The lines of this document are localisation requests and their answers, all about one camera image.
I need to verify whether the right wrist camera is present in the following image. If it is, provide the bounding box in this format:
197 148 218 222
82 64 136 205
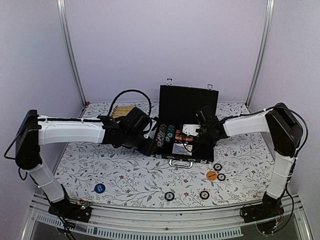
182 124 201 137

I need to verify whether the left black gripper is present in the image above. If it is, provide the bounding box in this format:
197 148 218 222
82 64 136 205
123 132 159 157

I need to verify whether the black poker set case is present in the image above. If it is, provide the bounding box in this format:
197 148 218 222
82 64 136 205
154 85 219 164

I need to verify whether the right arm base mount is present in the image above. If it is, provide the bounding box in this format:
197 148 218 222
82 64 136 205
239 200 285 223

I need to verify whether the blue tan chip stack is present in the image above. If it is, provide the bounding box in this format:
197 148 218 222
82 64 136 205
156 124 167 148

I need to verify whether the left aluminium frame post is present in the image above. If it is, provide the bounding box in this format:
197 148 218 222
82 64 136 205
56 0 87 107

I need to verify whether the right aluminium frame post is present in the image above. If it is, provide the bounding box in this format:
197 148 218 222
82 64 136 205
245 0 275 108

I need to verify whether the green blue chip stack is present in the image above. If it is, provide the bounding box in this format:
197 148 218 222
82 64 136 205
165 124 176 143

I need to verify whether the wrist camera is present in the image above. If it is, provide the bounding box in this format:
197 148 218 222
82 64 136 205
143 117 158 139
182 124 201 137

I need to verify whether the red black poker chip front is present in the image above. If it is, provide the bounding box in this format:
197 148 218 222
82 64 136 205
199 190 210 200

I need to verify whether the blue round button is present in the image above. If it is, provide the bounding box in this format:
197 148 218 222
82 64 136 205
94 183 106 194

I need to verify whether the aluminium frame post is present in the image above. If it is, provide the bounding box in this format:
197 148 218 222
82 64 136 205
245 0 275 108
56 0 87 107

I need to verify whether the black triangular all-in button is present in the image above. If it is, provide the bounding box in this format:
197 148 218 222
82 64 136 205
175 129 186 139

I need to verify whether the front aluminium rail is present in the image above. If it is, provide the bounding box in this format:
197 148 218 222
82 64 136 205
20 193 317 240

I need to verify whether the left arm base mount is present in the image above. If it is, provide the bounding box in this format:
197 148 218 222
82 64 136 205
48 200 92 223

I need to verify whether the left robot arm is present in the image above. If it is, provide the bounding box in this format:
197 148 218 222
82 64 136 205
3 107 159 217

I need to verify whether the blue playing card deck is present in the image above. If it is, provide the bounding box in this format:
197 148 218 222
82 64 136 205
172 143 192 156

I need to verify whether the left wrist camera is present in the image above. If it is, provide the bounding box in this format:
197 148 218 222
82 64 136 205
143 117 158 139

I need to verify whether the orange round button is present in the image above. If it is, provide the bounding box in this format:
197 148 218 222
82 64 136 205
206 171 218 181

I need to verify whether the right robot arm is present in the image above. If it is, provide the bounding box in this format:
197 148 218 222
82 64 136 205
182 102 309 218

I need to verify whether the woven bamboo tray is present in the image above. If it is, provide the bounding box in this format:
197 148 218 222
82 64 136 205
112 105 136 119

